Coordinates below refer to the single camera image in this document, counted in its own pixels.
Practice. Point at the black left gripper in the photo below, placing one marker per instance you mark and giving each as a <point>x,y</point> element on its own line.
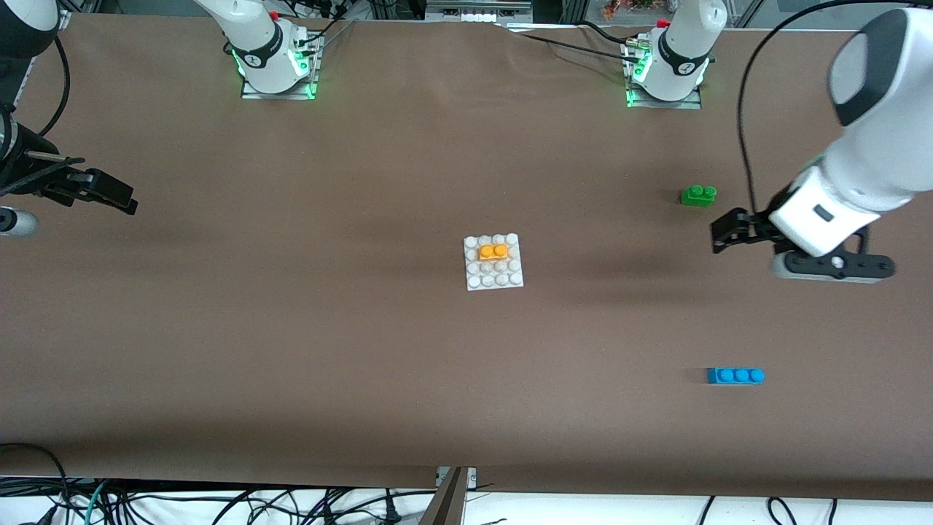
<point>763,218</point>

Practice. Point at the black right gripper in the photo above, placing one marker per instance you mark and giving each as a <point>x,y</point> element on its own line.
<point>29,177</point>

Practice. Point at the yellow two-stud block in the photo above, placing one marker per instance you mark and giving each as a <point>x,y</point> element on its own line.
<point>493,253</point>

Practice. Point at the white studded base plate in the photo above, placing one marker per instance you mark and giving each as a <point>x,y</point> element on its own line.
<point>496,277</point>

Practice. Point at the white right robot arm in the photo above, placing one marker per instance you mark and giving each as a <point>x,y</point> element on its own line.
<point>255,29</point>

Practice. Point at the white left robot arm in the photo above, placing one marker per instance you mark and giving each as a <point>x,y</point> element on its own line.
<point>875,160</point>

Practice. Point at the green two-stud block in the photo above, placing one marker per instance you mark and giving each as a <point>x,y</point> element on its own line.
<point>697,197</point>

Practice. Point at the blue three-stud block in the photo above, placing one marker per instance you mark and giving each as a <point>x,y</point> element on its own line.
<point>732,376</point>

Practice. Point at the brown table cover sheet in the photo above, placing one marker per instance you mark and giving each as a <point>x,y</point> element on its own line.
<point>291,328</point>

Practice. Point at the metal table edge bracket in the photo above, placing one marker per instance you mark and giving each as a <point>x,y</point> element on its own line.
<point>448,499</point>

